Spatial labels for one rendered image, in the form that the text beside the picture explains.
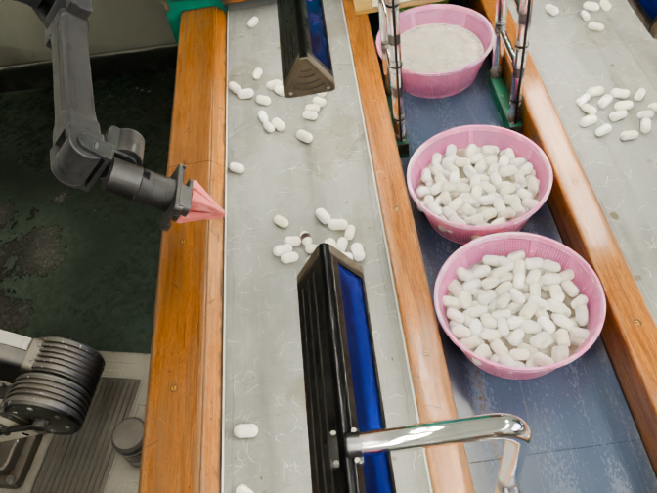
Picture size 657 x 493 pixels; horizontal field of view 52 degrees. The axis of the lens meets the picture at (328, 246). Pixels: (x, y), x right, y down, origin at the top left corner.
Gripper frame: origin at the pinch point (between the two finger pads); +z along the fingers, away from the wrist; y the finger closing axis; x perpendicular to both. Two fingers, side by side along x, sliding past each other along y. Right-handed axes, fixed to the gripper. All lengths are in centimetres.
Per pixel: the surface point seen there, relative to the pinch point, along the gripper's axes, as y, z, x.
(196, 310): -13.0, 1.4, 10.9
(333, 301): -38, -1, -32
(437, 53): 53, 43, -21
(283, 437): -36.4, 13.9, 3.7
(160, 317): -13.5, -3.2, 14.9
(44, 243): 77, -12, 122
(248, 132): 33.5, 9.0, 7.3
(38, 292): 56, -10, 120
